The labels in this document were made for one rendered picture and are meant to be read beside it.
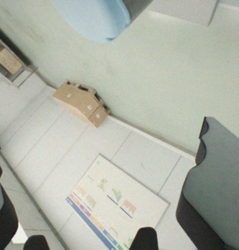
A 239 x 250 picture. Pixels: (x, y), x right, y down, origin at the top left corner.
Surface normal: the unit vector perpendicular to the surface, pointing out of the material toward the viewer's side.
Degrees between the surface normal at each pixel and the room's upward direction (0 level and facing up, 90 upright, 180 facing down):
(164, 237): 90
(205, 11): 3
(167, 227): 90
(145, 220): 90
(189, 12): 3
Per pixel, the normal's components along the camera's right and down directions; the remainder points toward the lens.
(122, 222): -0.38, -0.48
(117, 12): 0.76, 0.47
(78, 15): -0.55, 0.81
